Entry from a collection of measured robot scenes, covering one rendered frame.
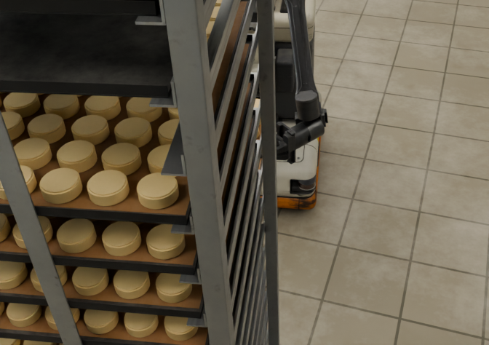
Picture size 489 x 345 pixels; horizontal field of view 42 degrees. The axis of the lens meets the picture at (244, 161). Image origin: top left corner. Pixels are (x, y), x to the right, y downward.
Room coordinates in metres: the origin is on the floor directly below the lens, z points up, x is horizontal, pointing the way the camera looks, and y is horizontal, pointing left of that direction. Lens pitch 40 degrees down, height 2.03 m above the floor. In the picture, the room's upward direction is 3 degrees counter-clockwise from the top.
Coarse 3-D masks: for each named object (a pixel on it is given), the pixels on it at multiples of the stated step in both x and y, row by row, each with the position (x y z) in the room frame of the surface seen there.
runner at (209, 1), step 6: (204, 0) 0.69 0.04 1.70; (210, 0) 0.72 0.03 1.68; (216, 0) 0.75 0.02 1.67; (204, 6) 0.68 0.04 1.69; (210, 6) 0.72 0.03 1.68; (204, 12) 0.68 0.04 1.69; (210, 12) 0.71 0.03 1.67; (174, 84) 0.52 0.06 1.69; (174, 90) 0.52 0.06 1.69; (174, 96) 0.52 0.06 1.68; (150, 102) 0.53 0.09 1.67; (156, 102) 0.53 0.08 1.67; (162, 102) 0.53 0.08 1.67; (168, 102) 0.53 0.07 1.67; (174, 102) 0.52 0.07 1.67
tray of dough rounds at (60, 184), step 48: (0, 96) 0.83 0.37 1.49; (48, 96) 0.80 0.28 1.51; (96, 96) 0.79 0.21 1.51; (48, 144) 0.68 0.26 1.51; (96, 144) 0.70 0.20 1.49; (144, 144) 0.69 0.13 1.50; (0, 192) 0.60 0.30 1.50; (48, 192) 0.59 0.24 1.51; (96, 192) 0.58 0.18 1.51; (144, 192) 0.57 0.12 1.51
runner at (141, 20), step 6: (162, 0) 0.52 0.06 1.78; (162, 6) 0.52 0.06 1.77; (162, 12) 0.52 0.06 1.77; (138, 18) 0.53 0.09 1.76; (144, 18) 0.53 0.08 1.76; (150, 18) 0.53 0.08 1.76; (156, 18) 0.53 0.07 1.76; (162, 18) 0.52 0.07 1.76; (138, 24) 0.53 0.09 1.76; (144, 24) 0.53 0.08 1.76; (150, 24) 0.52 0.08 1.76; (156, 24) 0.52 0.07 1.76; (162, 24) 0.52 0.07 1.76
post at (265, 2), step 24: (264, 0) 1.12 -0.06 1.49; (264, 24) 1.12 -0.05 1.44; (264, 48) 1.12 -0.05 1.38; (264, 72) 1.12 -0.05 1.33; (264, 96) 1.12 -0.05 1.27; (264, 120) 1.12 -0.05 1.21; (264, 144) 1.12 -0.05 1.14; (264, 168) 1.12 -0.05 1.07; (264, 192) 1.12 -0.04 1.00; (264, 216) 1.12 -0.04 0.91
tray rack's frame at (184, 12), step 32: (192, 0) 0.52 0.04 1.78; (192, 32) 0.52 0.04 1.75; (192, 64) 0.52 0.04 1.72; (192, 96) 0.52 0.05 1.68; (0, 128) 0.56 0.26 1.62; (192, 128) 0.52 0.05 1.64; (0, 160) 0.57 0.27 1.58; (192, 160) 0.52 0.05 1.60; (192, 192) 0.52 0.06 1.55; (32, 224) 0.56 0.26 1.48; (32, 256) 0.57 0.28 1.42; (224, 256) 0.53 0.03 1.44; (224, 288) 0.52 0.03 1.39; (64, 320) 0.56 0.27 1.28; (224, 320) 0.52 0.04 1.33
